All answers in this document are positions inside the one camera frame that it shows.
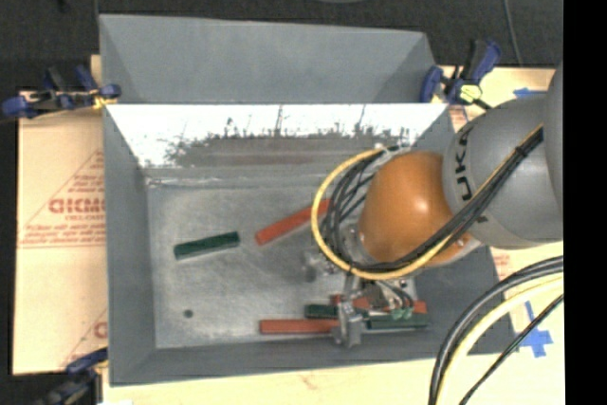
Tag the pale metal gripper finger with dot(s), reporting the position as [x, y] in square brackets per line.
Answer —
[352, 331]
[347, 311]

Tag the dark green flat block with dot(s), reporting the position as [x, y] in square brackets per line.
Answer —
[398, 322]
[206, 244]
[320, 311]

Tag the red-brown flat block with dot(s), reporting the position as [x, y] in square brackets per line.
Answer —
[420, 307]
[296, 326]
[289, 224]

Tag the grey metal bin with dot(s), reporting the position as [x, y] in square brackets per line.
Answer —
[227, 289]

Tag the brown cardboard board, red print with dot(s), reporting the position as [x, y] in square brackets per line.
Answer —
[57, 261]

